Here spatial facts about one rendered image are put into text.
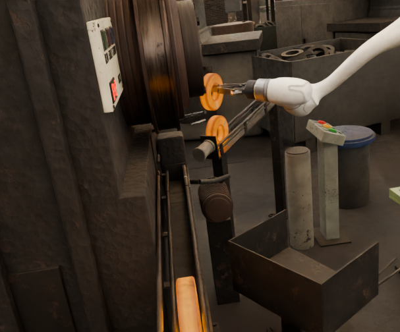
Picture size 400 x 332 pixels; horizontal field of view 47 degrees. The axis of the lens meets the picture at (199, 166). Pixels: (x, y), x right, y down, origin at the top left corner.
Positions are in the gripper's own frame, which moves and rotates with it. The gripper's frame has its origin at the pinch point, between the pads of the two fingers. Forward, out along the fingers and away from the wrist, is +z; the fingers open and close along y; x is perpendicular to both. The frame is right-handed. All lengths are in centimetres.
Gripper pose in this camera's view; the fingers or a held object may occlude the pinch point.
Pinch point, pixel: (211, 87)
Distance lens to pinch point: 192.4
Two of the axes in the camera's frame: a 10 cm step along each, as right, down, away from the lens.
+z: -8.6, -1.2, 4.9
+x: -0.8, -9.3, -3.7
